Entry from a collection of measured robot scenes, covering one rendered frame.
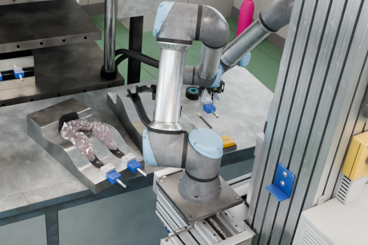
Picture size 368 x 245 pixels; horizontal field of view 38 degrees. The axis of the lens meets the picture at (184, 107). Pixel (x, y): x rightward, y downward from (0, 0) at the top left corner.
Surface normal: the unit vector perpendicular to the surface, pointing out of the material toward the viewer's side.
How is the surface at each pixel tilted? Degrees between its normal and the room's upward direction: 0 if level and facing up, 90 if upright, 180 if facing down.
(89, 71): 0
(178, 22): 64
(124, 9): 90
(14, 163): 0
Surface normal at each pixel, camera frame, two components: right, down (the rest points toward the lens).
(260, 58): 0.10, -0.83
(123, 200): 0.46, 0.52
